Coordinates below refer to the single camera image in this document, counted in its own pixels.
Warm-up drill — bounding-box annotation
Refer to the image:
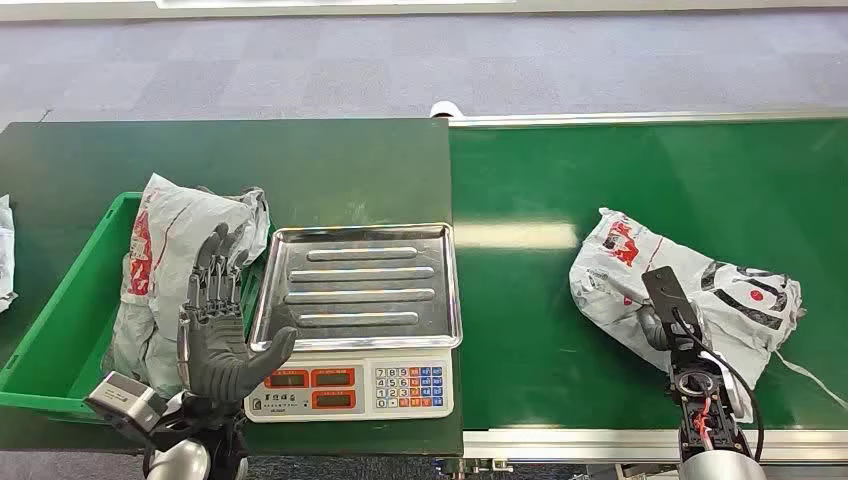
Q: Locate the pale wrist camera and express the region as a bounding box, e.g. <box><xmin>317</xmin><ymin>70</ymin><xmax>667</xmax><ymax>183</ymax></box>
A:
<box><xmin>84</xmin><ymin>370</ymin><xmax>169</xmax><ymax>436</ymax></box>
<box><xmin>640</xmin><ymin>266</ymin><xmax>705</xmax><ymax>336</ymax></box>

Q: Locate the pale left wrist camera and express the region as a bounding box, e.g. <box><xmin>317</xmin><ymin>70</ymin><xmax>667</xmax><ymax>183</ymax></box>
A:
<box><xmin>84</xmin><ymin>370</ymin><xmax>169</xmax><ymax>436</ymax></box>

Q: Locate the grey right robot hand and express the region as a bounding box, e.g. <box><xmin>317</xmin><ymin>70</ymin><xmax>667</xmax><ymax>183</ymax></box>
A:
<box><xmin>635</xmin><ymin>304</ymin><xmax>674</xmax><ymax>354</ymax></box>

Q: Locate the white plastic package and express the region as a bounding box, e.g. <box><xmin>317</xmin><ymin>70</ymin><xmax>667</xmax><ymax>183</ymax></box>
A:
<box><xmin>0</xmin><ymin>194</ymin><xmax>19</xmax><ymax>314</ymax></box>

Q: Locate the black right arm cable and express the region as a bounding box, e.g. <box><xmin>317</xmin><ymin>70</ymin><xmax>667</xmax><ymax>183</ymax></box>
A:
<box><xmin>670</xmin><ymin>306</ymin><xmax>767</xmax><ymax>465</ymax></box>

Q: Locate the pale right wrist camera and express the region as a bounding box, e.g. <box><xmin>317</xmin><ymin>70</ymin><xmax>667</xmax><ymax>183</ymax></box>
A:
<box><xmin>640</xmin><ymin>266</ymin><xmax>705</xmax><ymax>336</ymax></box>

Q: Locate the grey metal bracket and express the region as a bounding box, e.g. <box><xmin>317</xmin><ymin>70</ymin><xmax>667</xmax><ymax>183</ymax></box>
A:
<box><xmin>433</xmin><ymin>457</ymin><xmax>515</xmax><ymax>480</ymax></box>

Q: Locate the dark green table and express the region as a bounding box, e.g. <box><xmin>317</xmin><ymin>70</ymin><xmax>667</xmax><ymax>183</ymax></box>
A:
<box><xmin>0</xmin><ymin>117</ymin><xmax>465</xmax><ymax>458</ymax></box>

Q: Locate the grey package with black print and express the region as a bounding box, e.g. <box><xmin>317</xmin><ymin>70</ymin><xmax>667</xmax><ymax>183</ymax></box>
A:
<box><xmin>568</xmin><ymin>207</ymin><xmax>848</xmax><ymax>425</ymax></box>

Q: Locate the grey package with red print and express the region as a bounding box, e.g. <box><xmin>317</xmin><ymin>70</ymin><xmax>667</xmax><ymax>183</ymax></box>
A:
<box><xmin>100</xmin><ymin>172</ymin><xmax>272</xmax><ymax>401</ymax></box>

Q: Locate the green plastic bin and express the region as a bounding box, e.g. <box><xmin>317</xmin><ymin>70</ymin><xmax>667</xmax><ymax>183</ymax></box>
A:
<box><xmin>0</xmin><ymin>191</ymin><xmax>274</xmax><ymax>425</ymax></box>

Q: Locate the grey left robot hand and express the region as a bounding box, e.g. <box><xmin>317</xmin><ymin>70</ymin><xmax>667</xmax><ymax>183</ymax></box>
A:
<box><xmin>176</xmin><ymin>223</ymin><xmax>300</xmax><ymax>405</ymax></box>

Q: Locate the weighing scale with steel tray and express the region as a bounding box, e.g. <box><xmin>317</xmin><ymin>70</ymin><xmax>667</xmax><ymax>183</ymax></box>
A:
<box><xmin>243</xmin><ymin>222</ymin><xmax>464</xmax><ymax>424</ymax></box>

